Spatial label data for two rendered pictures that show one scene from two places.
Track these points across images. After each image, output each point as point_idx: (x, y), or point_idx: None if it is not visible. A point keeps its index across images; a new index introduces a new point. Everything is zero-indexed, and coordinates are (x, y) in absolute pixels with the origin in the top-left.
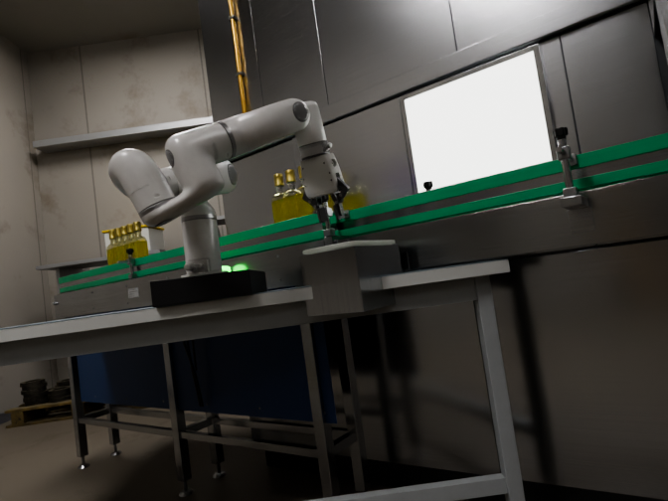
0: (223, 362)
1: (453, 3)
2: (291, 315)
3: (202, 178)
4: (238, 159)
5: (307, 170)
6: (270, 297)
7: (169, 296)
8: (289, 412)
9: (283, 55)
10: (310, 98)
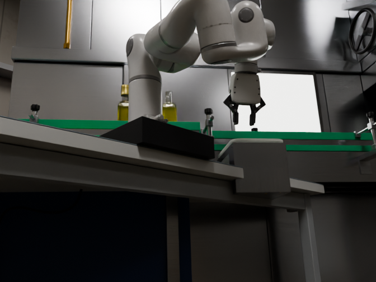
0: (37, 255)
1: None
2: (219, 190)
3: (267, 42)
4: (45, 62)
5: (241, 81)
6: (220, 167)
7: (156, 137)
8: None
9: (123, 1)
10: None
